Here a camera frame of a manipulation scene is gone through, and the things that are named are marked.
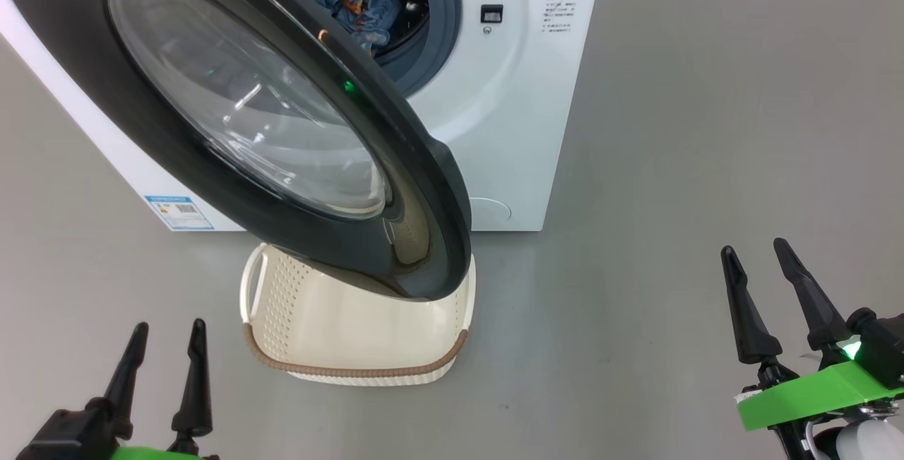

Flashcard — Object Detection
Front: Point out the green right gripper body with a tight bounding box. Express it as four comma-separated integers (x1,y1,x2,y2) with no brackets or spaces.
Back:
734,336,904,432

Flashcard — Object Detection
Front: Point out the white front-load washing machine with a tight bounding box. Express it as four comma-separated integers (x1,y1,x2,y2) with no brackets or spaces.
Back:
0,0,607,233

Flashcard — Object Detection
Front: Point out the dark round washing machine door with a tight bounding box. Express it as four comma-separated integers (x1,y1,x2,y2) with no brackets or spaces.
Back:
0,0,472,301

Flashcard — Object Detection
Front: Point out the grey door gasket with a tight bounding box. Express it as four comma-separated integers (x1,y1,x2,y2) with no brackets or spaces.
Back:
374,0,463,97

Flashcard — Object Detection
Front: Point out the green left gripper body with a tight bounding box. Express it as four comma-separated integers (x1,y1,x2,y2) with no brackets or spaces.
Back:
109,435,220,460

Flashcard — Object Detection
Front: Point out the round white filter cover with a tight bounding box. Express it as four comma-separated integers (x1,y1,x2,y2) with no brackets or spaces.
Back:
466,196,512,224

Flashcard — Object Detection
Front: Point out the cream perforated laundry basket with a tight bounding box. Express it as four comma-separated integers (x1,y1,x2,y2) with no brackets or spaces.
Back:
239,242,477,387

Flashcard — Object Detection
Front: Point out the blue cartoon print garment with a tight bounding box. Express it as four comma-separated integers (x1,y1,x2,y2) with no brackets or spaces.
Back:
321,0,403,58

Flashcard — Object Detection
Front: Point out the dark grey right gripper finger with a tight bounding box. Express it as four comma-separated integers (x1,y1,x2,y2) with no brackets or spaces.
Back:
773,237,852,351
720,245,783,365

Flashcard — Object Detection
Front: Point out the blue energy label sticker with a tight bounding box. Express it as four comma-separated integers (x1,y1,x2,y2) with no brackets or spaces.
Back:
145,195,215,231

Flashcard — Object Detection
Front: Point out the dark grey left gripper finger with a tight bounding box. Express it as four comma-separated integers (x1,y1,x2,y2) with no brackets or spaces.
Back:
104,322,150,441
172,318,213,440

